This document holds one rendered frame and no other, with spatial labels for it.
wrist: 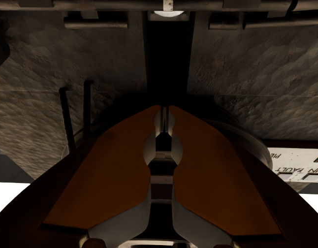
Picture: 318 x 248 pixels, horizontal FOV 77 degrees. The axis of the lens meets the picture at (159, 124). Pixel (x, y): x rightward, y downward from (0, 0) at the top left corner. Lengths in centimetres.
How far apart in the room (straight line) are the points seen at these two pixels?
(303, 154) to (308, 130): 7
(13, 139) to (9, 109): 13
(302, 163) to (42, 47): 62
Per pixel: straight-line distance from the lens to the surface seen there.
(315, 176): 72
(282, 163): 62
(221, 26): 25
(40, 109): 51
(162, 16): 29
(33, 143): 64
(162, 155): 27
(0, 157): 1035
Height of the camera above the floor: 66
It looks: 50 degrees up
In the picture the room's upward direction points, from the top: 179 degrees clockwise
